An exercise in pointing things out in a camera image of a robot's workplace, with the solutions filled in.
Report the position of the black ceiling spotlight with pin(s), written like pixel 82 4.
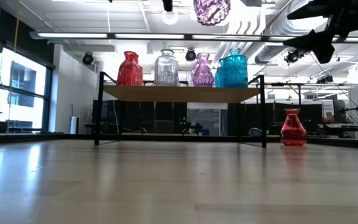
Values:
pixel 88 58
pixel 190 55
pixel 294 56

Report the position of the clear ribbed glass jar vase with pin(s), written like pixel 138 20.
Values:
pixel 166 70

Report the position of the black window frame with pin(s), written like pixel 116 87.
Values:
pixel 49 93

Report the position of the wooden shelf black metal frame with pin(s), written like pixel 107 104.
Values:
pixel 182 94

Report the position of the white cylinder canister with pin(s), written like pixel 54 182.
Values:
pixel 73 125

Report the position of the silver ventilation duct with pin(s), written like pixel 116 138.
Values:
pixel 278 31

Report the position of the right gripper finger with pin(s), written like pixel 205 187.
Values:
pixel 300 42
pixel 309 11

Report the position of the purple faceted cone glass vase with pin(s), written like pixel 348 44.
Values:
pixel 211 12

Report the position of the blue white round object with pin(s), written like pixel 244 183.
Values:
pixel 255 132

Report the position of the teal glass bottle vase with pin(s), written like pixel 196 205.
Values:
pixel 235 70

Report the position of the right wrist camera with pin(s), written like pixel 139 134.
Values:
pixel 325 46

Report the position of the black metal rig frame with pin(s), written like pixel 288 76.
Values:
pixel 26 138

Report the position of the large teal textured glass jar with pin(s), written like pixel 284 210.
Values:
pixel 218 77

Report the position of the purple twisted glass vase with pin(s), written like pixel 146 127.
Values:
pixel 202 71

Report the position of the red bulb-shaped glass vase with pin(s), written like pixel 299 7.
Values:
pixel 293 130

